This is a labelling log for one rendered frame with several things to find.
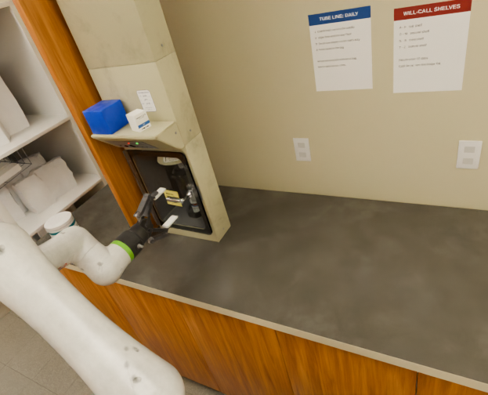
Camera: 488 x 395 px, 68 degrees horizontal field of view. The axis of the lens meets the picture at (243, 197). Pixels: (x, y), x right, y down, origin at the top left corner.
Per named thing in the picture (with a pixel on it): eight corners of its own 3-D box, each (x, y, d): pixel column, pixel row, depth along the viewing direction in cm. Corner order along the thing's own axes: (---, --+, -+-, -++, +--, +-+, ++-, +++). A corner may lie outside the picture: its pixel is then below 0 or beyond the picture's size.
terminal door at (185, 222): (159, 224, 169) (124, 149, 147) (213, 234, 154) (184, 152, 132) (158, 225, 168) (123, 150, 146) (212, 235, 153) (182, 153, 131)
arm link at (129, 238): (106, 237, 124) (117, 257, 129) (131, 243, 118) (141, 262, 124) (118, 226, 128) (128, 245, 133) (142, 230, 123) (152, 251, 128)
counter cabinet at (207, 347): (167, 276, 285) (119, 181, 235) (475, 355, 186) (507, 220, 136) (107, 350, 239) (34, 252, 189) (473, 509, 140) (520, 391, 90)
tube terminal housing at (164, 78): (190, 200, 189) (132, 48, 146) (244, 207, 174) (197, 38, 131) (162, 231, 172) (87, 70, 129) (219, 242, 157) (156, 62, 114)
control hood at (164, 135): (121, 144, 146) (110, 121, 141) (186, 146, 130) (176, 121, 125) (101, 159, 138) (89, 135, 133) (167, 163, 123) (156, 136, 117)
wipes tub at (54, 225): (74, 231, 190) (59, 209, 181) (90, 235, 183) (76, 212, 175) (54, 248, 181) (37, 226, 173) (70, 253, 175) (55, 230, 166)
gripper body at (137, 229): (146, 249, 128) (161, 232, 135) (137, 231, 124) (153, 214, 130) (131, 246, 132) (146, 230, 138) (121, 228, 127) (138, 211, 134)
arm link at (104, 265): (103, 296, 119) (110, 286, 111) (73, 272, 118) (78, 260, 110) (131, 266, 128) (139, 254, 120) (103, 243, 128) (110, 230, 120)
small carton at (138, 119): (143, 124, 129) (137, 108, 126) (151, 125, 126) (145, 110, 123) (131, 130, 127) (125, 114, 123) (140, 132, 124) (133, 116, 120)
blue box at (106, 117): (111, 122, 140) (101, 99, 135) (130, 121, 135) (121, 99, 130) (92, 134, 133) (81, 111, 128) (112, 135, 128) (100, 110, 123)
